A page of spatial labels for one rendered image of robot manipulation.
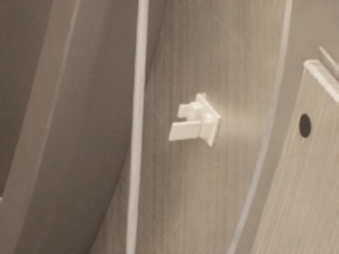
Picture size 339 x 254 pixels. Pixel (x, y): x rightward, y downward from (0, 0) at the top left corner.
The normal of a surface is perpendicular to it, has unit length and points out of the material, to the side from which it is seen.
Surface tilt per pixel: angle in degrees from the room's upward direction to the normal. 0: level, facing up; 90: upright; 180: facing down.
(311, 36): 90
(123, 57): 115
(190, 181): 90
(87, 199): 126
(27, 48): 64
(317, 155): 90
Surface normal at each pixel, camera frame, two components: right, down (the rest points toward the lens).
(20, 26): 0.44, -0.32
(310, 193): -0.88, 0.04
